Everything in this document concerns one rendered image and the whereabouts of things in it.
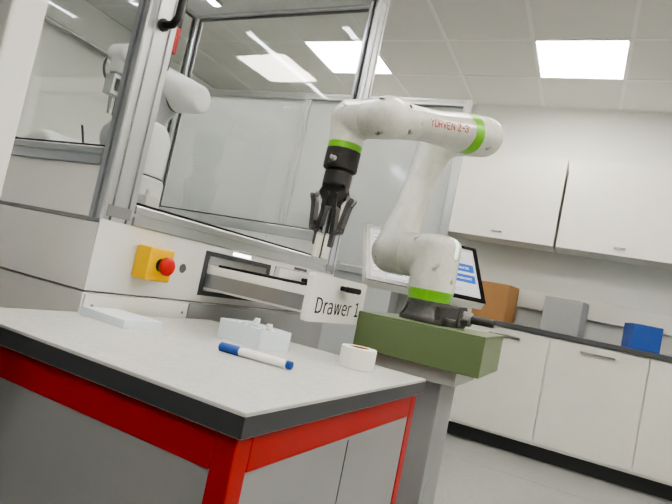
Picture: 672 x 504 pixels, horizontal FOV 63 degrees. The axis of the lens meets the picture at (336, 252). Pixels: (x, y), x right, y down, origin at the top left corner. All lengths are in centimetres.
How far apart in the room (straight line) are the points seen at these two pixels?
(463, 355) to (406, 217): 49
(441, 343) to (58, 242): 90
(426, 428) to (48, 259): 98
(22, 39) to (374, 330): 101
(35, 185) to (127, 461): 79
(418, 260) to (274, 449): 94
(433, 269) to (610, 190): 325
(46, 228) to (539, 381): 350
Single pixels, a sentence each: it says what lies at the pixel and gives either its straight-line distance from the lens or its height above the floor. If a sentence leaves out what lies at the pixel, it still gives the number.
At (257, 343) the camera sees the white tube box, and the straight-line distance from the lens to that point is 106.
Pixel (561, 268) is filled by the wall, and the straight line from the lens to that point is 491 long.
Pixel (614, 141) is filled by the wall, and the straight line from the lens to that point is 514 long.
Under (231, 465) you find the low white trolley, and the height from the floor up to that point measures 70.
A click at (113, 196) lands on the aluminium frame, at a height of 99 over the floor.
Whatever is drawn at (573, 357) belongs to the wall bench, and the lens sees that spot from 417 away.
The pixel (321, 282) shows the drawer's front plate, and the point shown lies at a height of 91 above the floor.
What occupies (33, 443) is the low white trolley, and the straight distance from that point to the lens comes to 87.
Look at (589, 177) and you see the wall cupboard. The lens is 468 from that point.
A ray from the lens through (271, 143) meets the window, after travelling 160.
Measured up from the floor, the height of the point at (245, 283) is 87.
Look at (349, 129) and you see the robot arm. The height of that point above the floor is 131.
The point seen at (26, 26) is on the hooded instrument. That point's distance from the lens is 83.
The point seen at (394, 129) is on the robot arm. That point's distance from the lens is 137.
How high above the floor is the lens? 91
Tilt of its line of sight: 3 degrees up
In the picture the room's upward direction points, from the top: 12 degrees clockwise
